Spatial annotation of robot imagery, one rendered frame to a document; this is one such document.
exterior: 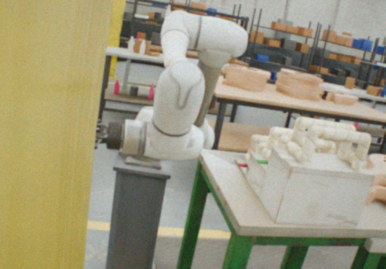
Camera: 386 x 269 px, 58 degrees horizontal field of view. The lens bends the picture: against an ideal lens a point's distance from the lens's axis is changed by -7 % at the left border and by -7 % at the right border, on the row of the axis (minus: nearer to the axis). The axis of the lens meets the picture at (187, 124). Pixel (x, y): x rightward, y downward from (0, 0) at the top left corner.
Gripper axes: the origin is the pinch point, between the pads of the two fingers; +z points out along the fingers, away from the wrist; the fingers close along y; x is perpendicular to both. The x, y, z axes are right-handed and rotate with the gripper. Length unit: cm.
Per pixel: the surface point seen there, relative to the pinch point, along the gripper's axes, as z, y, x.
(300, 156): -66, -10, 4
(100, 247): -18, 92, -119
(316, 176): -71, -12, -1
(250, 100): -126, 185, -42
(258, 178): -63, 5, -12
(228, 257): -53, -13, -28
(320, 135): -70, -10, 10
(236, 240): -53, -15, -21
